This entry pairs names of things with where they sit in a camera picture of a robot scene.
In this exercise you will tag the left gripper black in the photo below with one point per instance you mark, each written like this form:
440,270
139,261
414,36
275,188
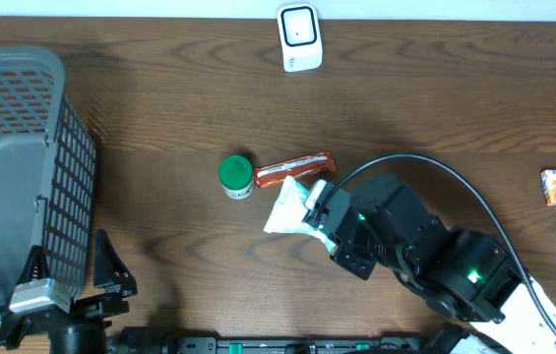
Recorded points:
104,310

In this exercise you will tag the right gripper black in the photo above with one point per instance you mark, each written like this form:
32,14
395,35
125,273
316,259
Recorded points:
349,259

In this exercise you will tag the red Top chocolate bar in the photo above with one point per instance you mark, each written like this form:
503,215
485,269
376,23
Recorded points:
275,174

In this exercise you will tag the teal wet wipes pack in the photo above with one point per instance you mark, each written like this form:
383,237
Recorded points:
289,212

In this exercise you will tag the green lid white jar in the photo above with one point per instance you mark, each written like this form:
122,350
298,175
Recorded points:
236,176

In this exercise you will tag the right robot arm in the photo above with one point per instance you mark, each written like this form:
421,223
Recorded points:
460,273

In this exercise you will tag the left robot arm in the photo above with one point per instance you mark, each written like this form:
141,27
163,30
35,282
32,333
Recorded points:
40,304

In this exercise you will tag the white barcode scanner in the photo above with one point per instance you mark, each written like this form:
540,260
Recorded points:
300,38

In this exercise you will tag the grey plastic shopping basket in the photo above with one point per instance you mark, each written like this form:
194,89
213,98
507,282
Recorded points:
47,171

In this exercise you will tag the black mounting rail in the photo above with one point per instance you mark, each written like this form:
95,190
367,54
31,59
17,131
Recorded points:
449,339

